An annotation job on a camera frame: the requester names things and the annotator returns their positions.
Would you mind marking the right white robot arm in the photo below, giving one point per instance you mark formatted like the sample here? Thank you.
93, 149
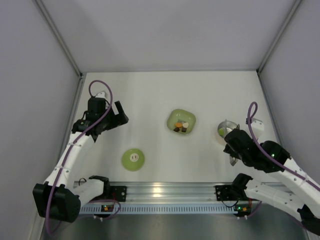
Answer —
302, 203

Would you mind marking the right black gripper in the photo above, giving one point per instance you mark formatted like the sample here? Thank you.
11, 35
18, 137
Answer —
230, 144

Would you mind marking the metal tongs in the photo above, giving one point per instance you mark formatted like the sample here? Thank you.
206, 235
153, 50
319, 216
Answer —
228, 149

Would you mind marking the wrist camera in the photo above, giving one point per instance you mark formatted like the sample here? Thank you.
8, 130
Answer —
102, 94
256, 127

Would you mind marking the steel bowl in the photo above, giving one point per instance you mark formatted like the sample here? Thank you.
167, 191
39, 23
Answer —
221, 127

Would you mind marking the green macaron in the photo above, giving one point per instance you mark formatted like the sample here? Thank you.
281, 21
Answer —
221, 132

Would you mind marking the orange macaron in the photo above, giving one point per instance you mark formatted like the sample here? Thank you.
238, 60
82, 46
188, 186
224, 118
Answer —
178, 124

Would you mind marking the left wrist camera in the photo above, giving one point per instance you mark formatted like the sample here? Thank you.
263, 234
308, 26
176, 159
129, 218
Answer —
102, 94

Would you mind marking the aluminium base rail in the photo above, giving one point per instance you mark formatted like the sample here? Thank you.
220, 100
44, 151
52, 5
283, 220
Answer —
199, 192

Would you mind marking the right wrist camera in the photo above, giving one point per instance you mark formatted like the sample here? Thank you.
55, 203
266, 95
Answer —
256, 127

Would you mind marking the green round lid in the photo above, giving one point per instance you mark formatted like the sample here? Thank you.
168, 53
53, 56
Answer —
133, 159

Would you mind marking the slotted cable duct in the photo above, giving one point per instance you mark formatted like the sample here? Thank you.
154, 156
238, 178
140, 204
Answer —
144, 209

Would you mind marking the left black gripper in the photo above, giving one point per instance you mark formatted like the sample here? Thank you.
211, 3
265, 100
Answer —
110, 120

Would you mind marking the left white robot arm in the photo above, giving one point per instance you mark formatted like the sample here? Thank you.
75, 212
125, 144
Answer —
57, 198

